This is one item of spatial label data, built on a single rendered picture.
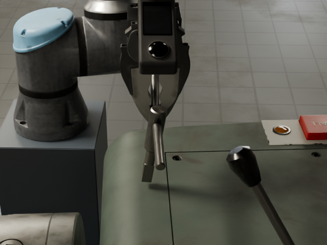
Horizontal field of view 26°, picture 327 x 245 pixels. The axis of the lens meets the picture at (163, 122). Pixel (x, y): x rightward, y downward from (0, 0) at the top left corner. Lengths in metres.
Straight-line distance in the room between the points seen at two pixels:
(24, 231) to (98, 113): 0.58
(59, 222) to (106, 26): 0.49
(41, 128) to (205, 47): 3.19
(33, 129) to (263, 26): 3.58
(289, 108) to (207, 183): 2.86
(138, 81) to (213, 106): 2.88
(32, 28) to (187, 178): 0.48
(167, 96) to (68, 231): 0.22
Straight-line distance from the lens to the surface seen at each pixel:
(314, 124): 1.13
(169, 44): 0.84
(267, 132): 1.12
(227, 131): 1.11
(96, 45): 1.34
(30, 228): 0.96
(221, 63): 4.30
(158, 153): 0.86
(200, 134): 1.10
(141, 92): 0.94
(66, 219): 0.97
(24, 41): 1.34
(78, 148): 1.37
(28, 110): 1.40
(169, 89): 0.94
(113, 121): 3.67
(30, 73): 1.36
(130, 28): 0.91
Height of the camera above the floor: 1.82
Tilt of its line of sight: 30 degrees down
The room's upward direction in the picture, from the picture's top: straight up
